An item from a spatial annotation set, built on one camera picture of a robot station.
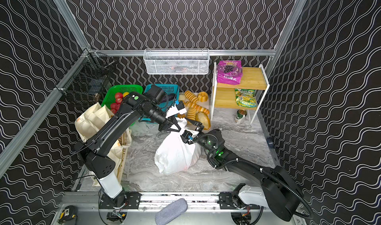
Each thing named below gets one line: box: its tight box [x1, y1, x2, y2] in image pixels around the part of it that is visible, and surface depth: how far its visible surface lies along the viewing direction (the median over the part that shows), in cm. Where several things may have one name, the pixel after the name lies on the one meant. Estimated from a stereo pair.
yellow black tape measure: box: [57, 205, 78, 224], surface depth 70 cm
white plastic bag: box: [154, 116, 202, 175], surface depth 74 cm
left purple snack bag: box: [216, 60, 244, 86], surface depth 83 cm
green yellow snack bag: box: [235, 88, 257, 109], surface depth 97 cm
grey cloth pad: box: [154, 197, 189, 225], surface depth 71 cm
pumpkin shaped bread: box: [197, 91, 209, 103], surface depth 119 cm
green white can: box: [235, 109, 248, 124], surface depth 100 cm
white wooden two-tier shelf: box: [210, 61, 270, 125], surface depth 86 cm
